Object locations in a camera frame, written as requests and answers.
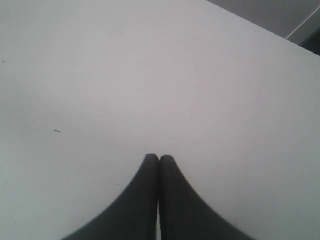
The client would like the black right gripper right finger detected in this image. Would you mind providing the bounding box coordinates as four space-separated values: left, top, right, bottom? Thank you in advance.
159 155 251 240

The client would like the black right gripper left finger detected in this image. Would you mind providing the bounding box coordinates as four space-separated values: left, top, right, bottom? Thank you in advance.
66 154 160 240

